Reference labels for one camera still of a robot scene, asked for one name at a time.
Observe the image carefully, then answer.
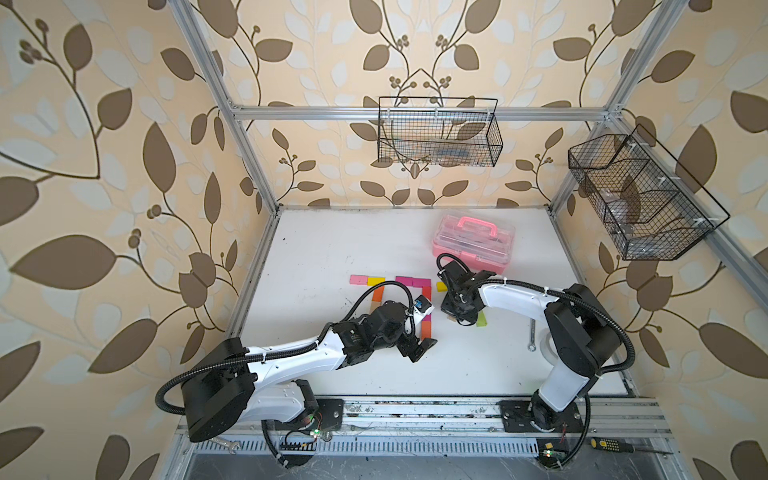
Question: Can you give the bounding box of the orange block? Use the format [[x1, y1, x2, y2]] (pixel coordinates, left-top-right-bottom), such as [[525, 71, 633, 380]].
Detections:
[[420, 320, 432, 340], [372, 287, 385, 303]]

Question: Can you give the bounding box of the green block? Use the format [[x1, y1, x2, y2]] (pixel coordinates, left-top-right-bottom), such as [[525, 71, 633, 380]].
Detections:
[[476, 311, 487, 328]]

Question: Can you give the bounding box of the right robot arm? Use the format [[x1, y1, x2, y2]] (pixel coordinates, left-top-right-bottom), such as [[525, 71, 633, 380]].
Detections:
[[436, 253, 636, 470]]

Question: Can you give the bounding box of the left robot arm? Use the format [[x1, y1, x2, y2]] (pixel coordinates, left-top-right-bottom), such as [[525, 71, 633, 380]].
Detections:
[[154, 293, 436, 469]]

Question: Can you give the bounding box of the yellow block in row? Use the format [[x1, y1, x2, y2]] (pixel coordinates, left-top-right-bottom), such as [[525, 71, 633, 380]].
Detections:
[[367, 276, 386, 286]]

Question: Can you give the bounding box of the pink block in row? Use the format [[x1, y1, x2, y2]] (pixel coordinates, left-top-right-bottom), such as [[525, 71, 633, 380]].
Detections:
[[349, 275, 368, 285]]

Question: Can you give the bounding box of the pink plastic storage box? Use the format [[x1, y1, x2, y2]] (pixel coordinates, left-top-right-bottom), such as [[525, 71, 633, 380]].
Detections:
[[432, 212, 515, 274]]

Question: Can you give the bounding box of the white tape roll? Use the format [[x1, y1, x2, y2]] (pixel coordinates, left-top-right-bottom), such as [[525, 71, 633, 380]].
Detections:
[[539, 331, 559, 366]]

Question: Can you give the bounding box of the silver wrench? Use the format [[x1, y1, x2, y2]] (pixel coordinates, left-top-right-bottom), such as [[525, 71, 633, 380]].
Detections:
[[210, 437, 241, 455]]

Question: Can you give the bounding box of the yellow black screwdriver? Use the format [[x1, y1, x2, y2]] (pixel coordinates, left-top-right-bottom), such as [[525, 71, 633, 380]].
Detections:
[[590, 437, 670, 455]]

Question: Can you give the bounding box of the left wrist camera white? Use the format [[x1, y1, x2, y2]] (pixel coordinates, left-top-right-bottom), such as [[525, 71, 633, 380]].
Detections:
[[412, 295, 434, 324]]

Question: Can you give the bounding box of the back black wire basket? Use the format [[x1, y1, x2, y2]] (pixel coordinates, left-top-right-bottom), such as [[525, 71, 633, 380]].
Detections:
[[377, 95, 504, 168]]

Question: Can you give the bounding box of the black wire basket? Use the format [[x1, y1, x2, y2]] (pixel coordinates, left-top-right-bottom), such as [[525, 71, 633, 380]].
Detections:
[[377, 95, 504, 168], [568, 125, 730, 261]]

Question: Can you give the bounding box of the right black wire basket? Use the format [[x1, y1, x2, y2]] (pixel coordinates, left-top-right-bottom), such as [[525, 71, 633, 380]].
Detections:
[[568, 125, 730, 261]]

